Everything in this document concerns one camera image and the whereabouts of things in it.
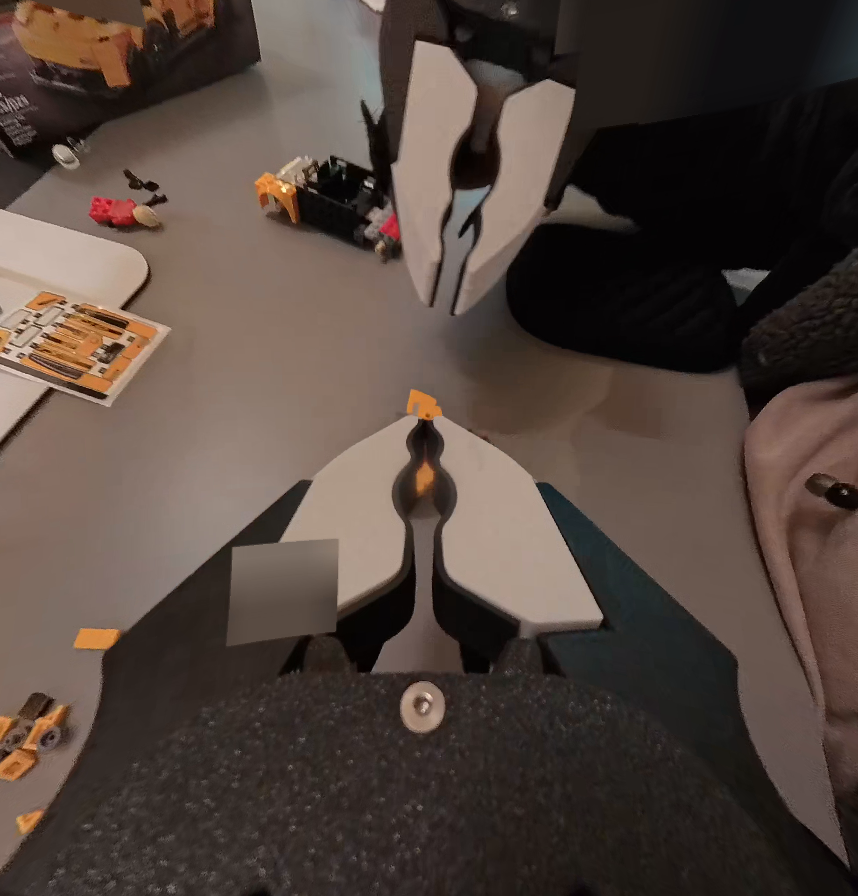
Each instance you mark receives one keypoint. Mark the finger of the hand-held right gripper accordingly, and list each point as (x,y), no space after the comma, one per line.
(425,154)
(530,161)

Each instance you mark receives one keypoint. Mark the lego sticker sheet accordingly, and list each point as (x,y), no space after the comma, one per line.
(86,336)

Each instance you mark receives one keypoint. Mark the long orange lego tile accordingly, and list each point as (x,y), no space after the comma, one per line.
(96,638)

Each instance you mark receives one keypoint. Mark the tan lego piece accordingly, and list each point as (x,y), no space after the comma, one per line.
(147,217)

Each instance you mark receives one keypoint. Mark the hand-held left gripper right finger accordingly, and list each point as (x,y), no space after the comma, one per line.
(506,546)

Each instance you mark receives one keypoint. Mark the orange lego arch piece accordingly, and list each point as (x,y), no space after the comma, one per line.
(275,189)

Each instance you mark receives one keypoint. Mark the small orange lego wedge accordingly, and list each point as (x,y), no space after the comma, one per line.
(418,402)

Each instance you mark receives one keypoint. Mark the clear lego piece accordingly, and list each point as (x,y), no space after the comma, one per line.
(68,155)

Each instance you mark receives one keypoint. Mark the small black lego piece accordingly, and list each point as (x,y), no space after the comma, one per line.
(156,201)
(138,180)

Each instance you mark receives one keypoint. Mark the orange lego bracket piece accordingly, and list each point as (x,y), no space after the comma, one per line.
(30,820)

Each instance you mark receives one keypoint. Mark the beige hoodie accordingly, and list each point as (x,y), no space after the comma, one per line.
(786,560)

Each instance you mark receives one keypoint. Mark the white tray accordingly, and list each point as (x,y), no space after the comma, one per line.
(65,252)

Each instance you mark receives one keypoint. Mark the cluster of small lego pieces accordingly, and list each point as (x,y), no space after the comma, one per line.
(16,763)

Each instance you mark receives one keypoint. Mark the red lego piece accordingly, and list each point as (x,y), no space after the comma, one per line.
(110,211)

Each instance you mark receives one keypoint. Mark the lego set cardboard box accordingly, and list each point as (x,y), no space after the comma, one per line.
(219,49)

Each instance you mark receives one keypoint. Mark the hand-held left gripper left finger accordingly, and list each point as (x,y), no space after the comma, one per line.
(352,504)

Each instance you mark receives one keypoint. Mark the black lego chassis assembly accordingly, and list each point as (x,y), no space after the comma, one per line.
(331,206)

